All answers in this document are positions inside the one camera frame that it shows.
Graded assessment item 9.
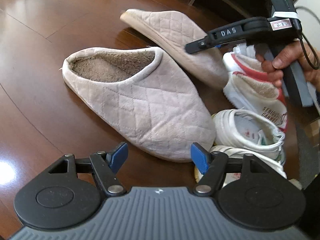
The white green sneaker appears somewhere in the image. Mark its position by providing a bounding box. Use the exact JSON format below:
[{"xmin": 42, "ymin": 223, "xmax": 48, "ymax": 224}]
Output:
[
  {"xmin": 212, "ymin": 109, "xmax": 286, "ymax": 165},
  {"xmin": 191, "ymin": 145, "xmax": 287, "ymax": 187}
]

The red white plush slipper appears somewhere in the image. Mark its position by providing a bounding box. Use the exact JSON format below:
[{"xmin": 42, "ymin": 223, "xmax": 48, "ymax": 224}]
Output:
[{"xmin": 222, "ymin": 43, "xmax": 287, "ymax": 132}]

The beige quilted slipper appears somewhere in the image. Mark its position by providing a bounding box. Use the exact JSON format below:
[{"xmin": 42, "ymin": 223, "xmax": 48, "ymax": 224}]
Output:
[
  {"xmin": 62, "ymin": 47, "xmax": 216, "ymax": 163},
  {"xmin": 120, "ymin": 9, "xmax": 228, "ymax": 89}
]

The person's right hand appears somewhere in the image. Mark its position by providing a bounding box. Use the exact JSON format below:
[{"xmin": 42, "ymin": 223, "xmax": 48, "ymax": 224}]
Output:
[{"xmin": 256, "ymin": 41, "xmax": 319, "ymax": 92}]

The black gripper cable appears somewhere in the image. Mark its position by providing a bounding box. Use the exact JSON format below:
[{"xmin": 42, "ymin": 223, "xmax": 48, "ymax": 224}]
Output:
[{"xmin": 294, "ymin": 5, "xmax": 320, "ymax": 71}]

